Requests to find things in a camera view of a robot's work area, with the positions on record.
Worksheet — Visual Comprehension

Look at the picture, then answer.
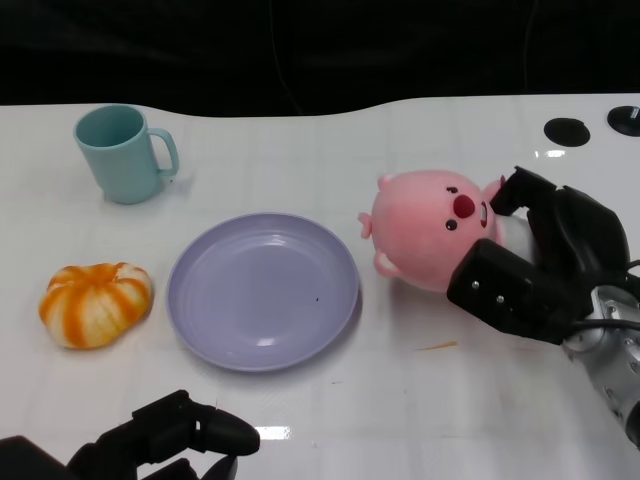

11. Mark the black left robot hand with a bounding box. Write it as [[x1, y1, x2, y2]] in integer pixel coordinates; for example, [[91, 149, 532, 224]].
[[67, 390, 262, 480]]

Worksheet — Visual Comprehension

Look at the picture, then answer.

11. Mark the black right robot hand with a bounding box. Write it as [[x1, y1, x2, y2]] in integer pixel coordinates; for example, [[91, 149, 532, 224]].
[[446, 165, 632, 347]]

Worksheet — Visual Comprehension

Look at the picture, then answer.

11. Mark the pink plush beaver doll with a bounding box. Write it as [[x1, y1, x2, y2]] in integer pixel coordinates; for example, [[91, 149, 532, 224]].
[[356, 169, 532, 293]]

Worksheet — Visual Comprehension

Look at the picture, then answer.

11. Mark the purple plastic plate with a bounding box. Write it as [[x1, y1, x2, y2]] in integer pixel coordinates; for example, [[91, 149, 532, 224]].
[[166, 212, 363, 373]]

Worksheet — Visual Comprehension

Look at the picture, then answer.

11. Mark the black oval table grommet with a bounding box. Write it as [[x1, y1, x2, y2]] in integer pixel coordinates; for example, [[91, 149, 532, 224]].
[[543, 117, 592, 147]]

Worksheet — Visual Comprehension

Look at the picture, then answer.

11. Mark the orange white toy pumpkin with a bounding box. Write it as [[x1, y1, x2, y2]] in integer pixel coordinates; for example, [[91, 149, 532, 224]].
[[38, 261, 155, 351]]

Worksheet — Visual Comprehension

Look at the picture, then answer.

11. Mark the black grommet with pin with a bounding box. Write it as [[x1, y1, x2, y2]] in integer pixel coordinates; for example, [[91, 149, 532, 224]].
[[606, 105, 640, 137]]

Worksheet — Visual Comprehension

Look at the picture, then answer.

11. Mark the teal plastic mug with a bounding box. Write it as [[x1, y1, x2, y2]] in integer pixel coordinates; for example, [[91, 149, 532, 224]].
[[73, 103, 181, 206]]

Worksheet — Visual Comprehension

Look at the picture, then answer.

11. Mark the black backdrop curtain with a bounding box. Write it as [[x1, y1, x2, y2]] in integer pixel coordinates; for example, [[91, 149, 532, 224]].
[[0, 0, 640, 119]]

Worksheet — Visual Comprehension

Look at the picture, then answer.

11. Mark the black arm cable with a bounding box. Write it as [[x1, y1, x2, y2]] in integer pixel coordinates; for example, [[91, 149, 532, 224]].
[[569, 258, 640, 332]]

